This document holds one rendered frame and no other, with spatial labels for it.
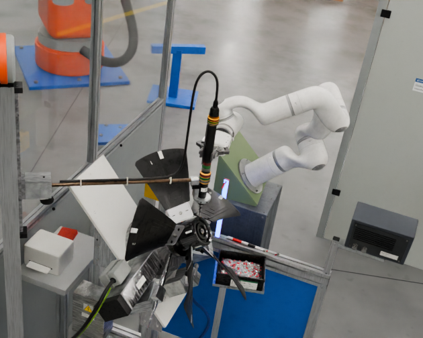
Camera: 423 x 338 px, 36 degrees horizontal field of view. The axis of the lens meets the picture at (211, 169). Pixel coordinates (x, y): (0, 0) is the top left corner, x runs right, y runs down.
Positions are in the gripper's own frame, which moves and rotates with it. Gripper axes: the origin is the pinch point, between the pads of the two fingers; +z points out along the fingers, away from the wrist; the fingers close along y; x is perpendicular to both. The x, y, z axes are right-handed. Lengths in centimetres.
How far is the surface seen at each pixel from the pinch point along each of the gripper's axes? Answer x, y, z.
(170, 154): -9.0, 17.0, -5.7
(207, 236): -31.6, -7.1, 7.7
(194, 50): -100, 123, -325
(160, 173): -13.7, 17.2, 2.0
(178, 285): -55, 0, 15
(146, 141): -71, 70, -107
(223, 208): -34.3, -5.6, -16.7
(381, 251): -41, -73, -32
